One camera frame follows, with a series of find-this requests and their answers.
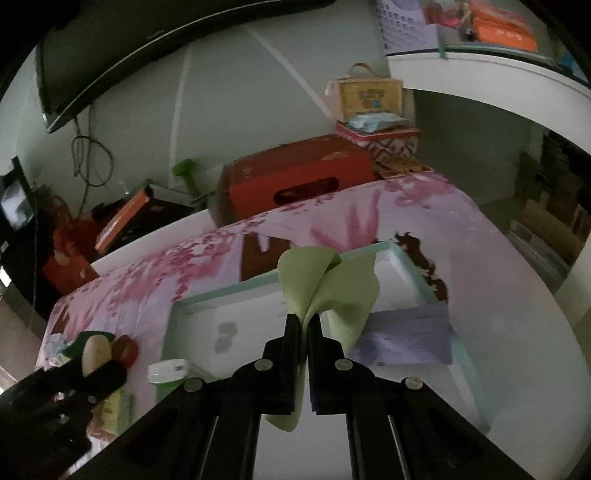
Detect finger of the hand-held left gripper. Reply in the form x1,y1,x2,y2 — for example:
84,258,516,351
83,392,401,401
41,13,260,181
55,357,129,400

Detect flat orange box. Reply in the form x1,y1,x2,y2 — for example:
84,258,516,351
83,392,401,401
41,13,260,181
95,189,151,252

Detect white bed board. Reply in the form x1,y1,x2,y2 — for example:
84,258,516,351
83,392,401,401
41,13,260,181
90,210,222,273

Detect small dark screen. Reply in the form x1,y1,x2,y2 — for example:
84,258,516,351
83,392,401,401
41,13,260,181
0,157,38,232

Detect pale green cloth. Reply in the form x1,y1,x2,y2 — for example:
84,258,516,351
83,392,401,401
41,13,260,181
263,246,380,435

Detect green packet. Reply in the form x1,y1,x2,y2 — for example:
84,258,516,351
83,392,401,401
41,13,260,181
99,392,134,435

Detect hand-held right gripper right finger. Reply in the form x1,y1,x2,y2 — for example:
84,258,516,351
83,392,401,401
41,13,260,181
310,316,536,480

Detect white desk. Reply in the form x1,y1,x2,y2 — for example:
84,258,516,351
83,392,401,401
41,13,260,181
385,46,591,153

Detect red zigzag patterned tin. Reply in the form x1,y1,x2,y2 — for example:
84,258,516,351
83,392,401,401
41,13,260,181
335,122,422,174

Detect blue wet wipes packet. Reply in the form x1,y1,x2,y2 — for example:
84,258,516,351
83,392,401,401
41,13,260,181
346,112,409,132

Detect dark cable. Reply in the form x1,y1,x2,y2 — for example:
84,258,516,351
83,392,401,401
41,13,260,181
70,104,114,222

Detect beige and green sponge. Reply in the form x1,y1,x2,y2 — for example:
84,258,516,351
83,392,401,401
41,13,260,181
81,333,114,376

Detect pink floral printed blanket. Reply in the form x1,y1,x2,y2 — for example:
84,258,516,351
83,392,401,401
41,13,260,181
37,173,583,480

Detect red cardboard box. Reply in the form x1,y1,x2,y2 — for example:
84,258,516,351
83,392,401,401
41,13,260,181
210,135,382,227

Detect grey cloth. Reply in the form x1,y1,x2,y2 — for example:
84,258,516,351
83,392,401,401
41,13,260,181
346,307,455,365

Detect white tray with teal rim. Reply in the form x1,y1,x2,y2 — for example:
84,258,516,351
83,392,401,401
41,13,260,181
159,240,490,435

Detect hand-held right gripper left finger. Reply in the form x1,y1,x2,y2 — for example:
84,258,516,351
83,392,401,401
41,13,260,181
65,315,302,480

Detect small cardboard box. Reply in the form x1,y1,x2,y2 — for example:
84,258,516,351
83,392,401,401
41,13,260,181
327,63,403,124

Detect red tape roll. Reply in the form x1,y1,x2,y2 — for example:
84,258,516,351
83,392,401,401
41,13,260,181
112,337,139,370

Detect cardboard boxes under desk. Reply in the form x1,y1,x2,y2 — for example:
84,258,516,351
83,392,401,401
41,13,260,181
508,194,587,278

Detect black box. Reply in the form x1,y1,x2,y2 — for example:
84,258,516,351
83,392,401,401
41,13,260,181
115,187,195,241

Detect white and green container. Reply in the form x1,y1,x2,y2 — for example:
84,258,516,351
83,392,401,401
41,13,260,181
147,359,192,386

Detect red bag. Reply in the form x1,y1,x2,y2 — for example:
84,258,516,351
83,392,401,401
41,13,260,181
41,217,100,282

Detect white plastic basket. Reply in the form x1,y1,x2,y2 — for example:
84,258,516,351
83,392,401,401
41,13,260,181
375,0,441,56

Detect dark television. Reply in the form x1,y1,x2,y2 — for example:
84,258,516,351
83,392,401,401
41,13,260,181
37,0,335,134

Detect pink packet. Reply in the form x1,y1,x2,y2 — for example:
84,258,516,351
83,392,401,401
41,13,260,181
425,0,472,28

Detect blue container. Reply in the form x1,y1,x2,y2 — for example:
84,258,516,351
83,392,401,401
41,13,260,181
558,51,589,81

